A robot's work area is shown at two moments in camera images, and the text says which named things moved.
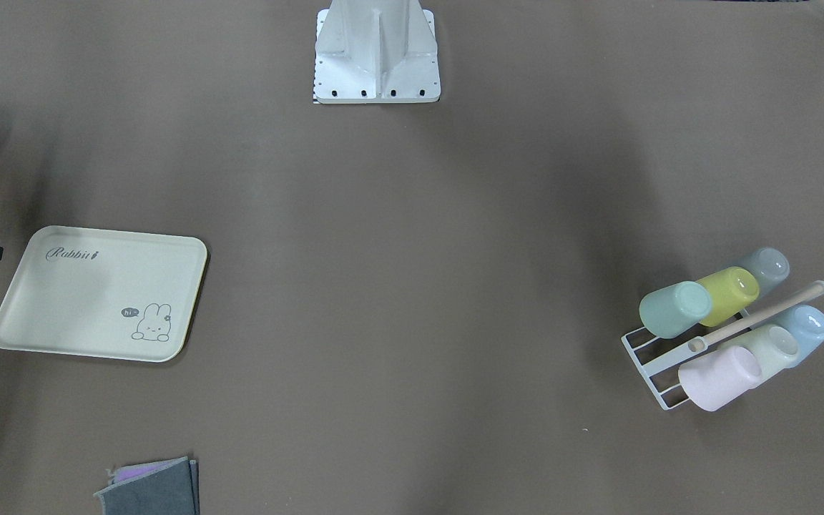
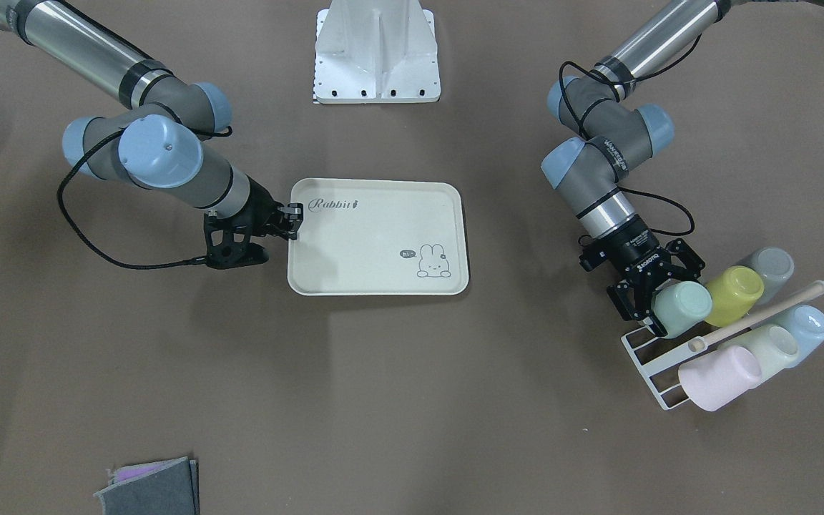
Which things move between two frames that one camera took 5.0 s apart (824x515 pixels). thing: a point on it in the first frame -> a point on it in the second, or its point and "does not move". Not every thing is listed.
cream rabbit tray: [114, 293] -> [375, 237]
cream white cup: [777, 345] does not move
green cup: [669, 312] does not move
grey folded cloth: [163, 486] does not move
